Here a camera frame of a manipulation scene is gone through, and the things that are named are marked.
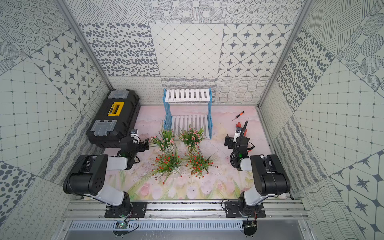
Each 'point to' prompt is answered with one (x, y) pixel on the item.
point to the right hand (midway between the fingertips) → (236, 137)
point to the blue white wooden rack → (186, 107)
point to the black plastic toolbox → (117, 117)
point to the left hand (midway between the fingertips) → (144, 138)
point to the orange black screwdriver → (239, 115)
